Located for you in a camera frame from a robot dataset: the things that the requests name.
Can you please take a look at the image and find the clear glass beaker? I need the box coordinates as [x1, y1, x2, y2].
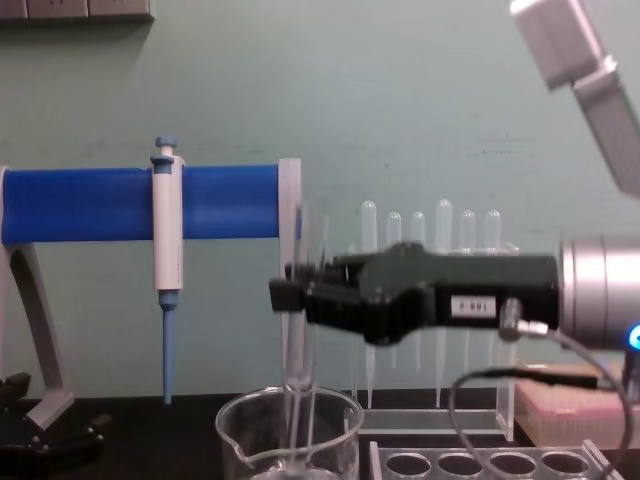
[215, 384, 366, 480]

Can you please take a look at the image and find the pink pipette tip box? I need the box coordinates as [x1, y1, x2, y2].
[514, 361, 640, 452]

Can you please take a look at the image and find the dark wall fixture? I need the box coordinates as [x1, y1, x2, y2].
[0, 0, 154, 23]

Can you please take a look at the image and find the clear plastic transfer pipette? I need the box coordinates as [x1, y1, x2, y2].
[359, 199, 378, 409]
[435, 198, 453, 408]

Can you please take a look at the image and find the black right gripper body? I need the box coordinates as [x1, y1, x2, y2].
[358, 241, 561, 347]

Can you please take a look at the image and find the clear test tube rack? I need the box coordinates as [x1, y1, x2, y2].
[368, 439, 614, 480]

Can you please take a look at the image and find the thin dark gripper cable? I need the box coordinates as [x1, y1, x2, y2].
[447, 297, 640, 480]

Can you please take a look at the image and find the white and blue micropipette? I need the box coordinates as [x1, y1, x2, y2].
[149, 135, 188, 406]

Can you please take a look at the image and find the blue and grey pipette stand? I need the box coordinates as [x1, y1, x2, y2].
[0, 157, 304, 432]

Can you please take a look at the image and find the clear acrylic pipette rack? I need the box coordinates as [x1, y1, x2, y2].
[348, 241, 520, 444]

